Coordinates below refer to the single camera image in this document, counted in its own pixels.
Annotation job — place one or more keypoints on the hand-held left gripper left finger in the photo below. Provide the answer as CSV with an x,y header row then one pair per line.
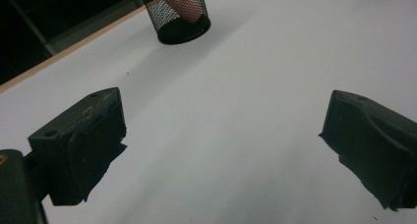
x,y
82,145

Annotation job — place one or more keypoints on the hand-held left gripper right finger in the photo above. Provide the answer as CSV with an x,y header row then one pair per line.
x,y
373,145

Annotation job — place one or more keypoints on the black mesh pen holder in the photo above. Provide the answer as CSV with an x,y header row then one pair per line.
x,y
183,29

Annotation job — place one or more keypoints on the pink hairbrush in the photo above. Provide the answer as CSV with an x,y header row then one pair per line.
x,y
178,1

